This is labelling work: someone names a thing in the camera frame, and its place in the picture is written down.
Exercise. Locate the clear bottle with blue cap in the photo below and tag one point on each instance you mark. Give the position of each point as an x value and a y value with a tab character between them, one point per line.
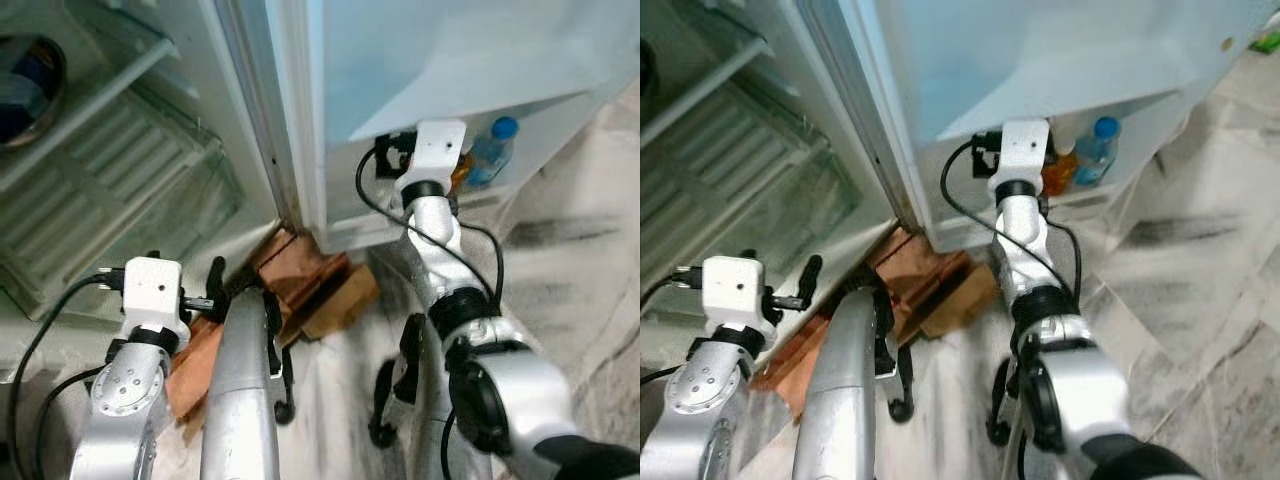
1096	155
492	155

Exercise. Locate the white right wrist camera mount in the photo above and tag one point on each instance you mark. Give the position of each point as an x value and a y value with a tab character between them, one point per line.
1022	150
437	148

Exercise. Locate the orange drink bottle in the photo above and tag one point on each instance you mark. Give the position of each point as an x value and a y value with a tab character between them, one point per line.
1058	172
463	174

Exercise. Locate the small green object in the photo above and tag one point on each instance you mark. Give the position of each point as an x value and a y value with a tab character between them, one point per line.
1268	42

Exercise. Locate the tan wooden block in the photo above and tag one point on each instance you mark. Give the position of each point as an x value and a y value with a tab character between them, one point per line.
345	300
965	300

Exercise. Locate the clear ribbed crisper drawer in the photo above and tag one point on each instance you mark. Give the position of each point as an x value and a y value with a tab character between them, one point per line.
740	170
110	180

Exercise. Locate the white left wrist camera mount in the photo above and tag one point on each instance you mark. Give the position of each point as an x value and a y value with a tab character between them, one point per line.
738	290
152	290

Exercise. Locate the round metal bowl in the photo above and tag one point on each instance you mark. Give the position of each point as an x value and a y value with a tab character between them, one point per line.
30	95

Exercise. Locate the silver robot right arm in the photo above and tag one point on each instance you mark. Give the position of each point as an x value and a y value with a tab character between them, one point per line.
1085	395
505	390

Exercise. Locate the reddish wooden block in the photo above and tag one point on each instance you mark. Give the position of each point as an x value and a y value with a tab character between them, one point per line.
915	270
300	275

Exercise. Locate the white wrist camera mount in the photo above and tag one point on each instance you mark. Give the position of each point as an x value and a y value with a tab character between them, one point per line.
738	290
152	290
437	148
1022	150

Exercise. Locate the white fridge door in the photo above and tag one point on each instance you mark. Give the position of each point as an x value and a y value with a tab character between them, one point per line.
1040	50
440	50

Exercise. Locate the white fridge cabinet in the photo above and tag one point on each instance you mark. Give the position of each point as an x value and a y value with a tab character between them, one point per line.
855	110
248	110

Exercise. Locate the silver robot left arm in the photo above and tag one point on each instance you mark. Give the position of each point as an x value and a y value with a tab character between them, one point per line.
128	392
700	395

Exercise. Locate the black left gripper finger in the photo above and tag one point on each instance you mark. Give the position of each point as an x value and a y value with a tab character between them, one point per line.
811	275
216	278

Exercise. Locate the orange wooden board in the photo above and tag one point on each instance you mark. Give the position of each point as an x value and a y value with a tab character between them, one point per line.
790	365
195	370

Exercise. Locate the white-edged fridge shelf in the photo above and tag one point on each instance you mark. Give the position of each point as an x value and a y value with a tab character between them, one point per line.
95	105
705	88

